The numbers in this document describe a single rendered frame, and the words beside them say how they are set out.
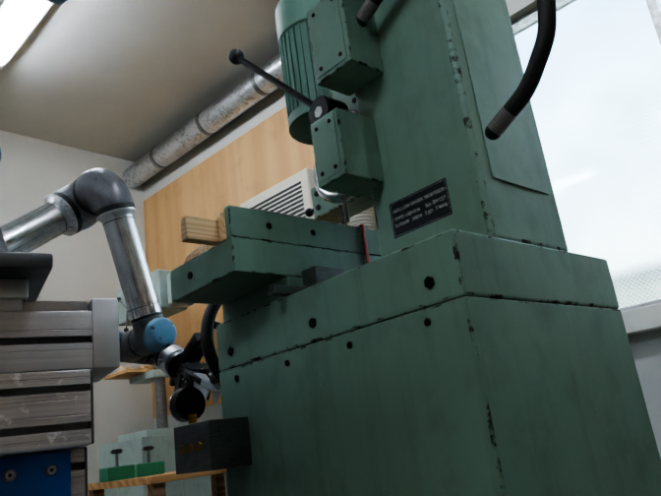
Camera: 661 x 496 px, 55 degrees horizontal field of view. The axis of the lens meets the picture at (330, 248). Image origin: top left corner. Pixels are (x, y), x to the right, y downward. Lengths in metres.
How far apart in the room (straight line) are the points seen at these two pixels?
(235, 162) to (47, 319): 3.15
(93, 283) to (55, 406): 3.60
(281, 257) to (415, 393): 0.37
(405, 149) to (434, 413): 0.44
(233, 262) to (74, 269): 3.40
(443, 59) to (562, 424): 0.57
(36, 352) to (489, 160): 0.67
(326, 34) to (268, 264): 0.41
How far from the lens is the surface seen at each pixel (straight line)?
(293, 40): 1.41
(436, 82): 1.05
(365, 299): 0.92
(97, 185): 1.63
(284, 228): 1.12
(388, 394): 0.89
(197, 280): 1.13
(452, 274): 0.82
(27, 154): 4.56
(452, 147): 0.99
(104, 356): 0.86
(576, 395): 0.98
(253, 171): 3.78
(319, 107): 1.16
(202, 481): 3.50
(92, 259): 4.47
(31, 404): 0.84
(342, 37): 1.11
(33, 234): 1.64
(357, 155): 1.05
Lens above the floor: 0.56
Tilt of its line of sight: 17 degrees up
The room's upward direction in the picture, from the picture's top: 8 degrees counter-clockwise
